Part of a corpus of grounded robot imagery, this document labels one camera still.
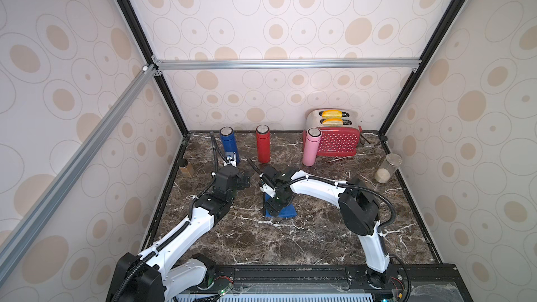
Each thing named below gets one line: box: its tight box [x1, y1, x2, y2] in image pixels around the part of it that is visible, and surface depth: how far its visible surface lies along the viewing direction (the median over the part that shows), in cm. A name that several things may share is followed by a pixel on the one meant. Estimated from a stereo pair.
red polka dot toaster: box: [302, 108, 363, 157], surface depth 102 cm
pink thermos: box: [302, 127, 323, 168], surface depth 96 cm
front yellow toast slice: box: [322, 118, 344, 127], surface depth 99 cm
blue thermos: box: [219, 125, 241, 165], surface depth 96 cm
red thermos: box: [255, 124, 271, 164], surface depth 95 cm
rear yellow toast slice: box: [321, 109, 344, 119], surface depth 102 cm
